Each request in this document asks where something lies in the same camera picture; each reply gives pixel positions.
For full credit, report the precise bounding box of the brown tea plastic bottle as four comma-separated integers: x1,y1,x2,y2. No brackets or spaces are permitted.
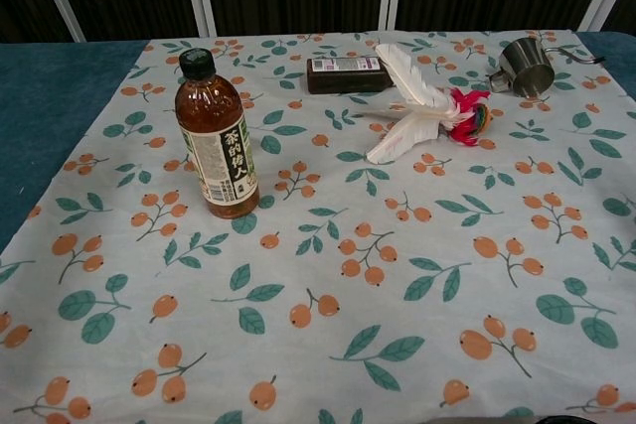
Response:
174,48,260,220

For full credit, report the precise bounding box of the dark brown medicine bottle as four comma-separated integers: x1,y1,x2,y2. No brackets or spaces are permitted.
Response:
306,56,395,94

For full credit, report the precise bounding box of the orange fruit print tablecloth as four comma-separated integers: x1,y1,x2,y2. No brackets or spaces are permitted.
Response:
0,29,636,424

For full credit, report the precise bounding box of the white feather shuttlecock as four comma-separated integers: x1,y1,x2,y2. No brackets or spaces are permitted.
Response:
353,43,493,166

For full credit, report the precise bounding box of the stainless steel cup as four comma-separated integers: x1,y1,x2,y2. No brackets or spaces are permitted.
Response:
489,38,557,97

